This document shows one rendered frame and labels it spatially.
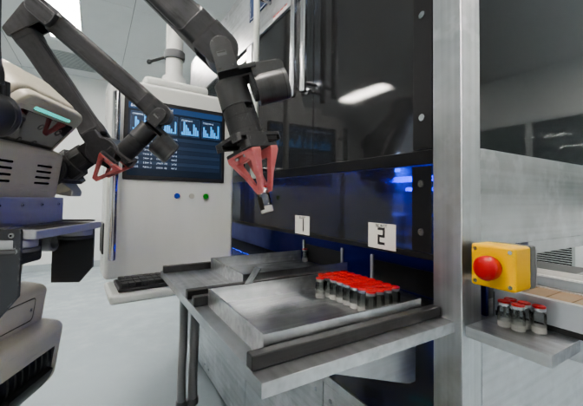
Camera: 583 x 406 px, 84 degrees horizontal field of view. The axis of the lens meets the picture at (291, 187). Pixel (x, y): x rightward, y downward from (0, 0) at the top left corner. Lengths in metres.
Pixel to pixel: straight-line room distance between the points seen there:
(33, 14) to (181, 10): 0.57
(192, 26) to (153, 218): 0.91
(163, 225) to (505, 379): 1.15
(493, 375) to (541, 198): 0.42
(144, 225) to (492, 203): 1.14
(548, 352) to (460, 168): 0.31
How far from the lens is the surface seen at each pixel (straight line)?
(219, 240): 1.46
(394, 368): 0.76
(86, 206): 5.91
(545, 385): 1.07
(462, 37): 0.75
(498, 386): 0.87
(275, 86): 0.58
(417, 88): 0.77
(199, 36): 0.59
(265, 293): 0.78
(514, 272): 0.64
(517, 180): 0.87
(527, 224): 0.91
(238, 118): 0.56
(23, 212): 0.88
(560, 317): 0.75
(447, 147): 0.70
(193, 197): 1.40
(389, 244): 0.78
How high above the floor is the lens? 1.11
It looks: 2 degrees up
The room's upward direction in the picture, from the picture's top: 1 degrees clockwise
